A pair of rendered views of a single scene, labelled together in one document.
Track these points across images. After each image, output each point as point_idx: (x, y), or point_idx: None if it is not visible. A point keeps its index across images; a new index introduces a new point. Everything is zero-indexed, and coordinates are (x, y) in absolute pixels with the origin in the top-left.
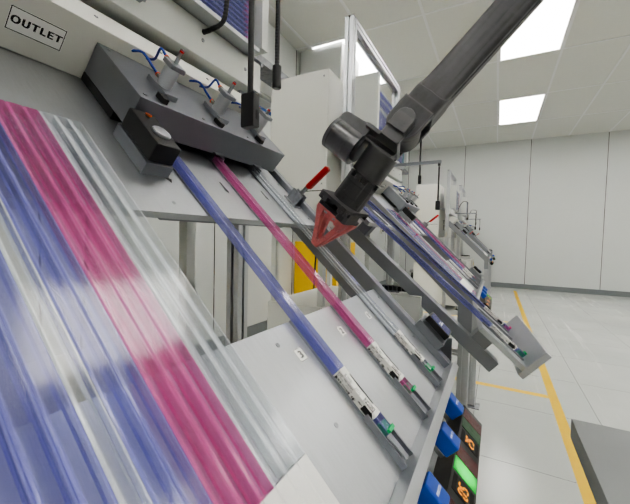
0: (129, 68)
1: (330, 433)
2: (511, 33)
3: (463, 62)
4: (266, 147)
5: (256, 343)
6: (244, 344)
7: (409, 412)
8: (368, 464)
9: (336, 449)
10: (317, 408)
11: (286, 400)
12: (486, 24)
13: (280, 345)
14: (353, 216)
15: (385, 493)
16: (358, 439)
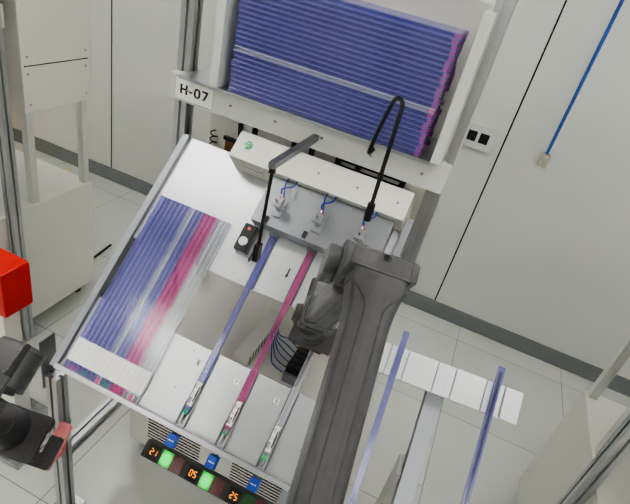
0: (273, 193)
1: (170, 384)
2: (330, 312)
3: (315, 305)
4: None
5: (187, 342)
6: (182, 339)
7: (212, 433)
8: (168, 404)
9: (165, 388)
10: (177, 376)
11: (171, 363)
12: (324, 290)
13: (194, 352)
14: (298, 343)
15: (161, 413)
16: (175, 398)
